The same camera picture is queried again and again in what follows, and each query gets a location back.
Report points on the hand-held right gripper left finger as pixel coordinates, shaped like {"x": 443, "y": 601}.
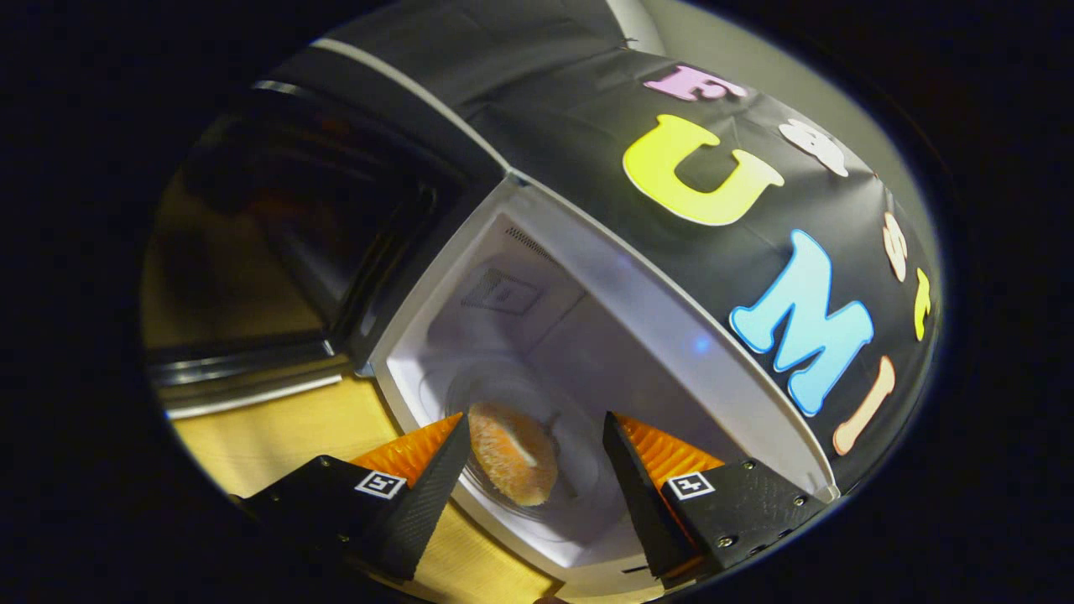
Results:
{"x": 428, "y": 503}

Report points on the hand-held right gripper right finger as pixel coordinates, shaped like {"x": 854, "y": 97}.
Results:
{"x": 642, "y": 503}

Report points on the white microwave oven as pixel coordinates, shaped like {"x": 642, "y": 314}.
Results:
{"x": 654, "y": 319}

